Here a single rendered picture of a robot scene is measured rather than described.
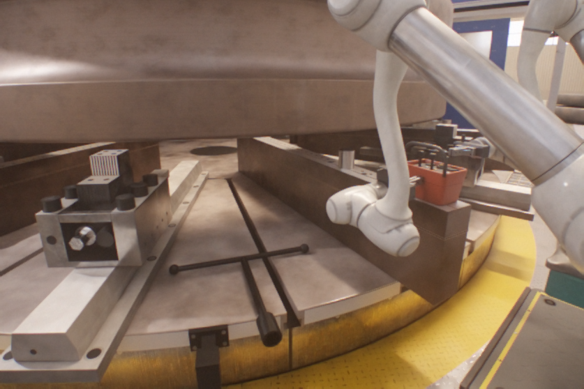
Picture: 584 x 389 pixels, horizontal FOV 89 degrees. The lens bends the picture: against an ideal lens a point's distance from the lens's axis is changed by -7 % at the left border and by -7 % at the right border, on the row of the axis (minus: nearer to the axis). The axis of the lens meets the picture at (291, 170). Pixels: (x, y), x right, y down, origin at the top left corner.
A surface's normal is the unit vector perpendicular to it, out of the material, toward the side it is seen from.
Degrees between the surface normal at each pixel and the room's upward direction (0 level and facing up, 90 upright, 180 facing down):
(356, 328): 90
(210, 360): 0
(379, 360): 0
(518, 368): 0
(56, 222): 90
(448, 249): 90
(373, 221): 78
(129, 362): 90
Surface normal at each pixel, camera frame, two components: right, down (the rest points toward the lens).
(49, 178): 0.96, 0.07
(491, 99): -0.58, 0.04
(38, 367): 0.00, -0.97
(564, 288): -0.76, 0.17
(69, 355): 0.10, 0.26
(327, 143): -0.29, 0.25
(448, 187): 0.47, 0.34
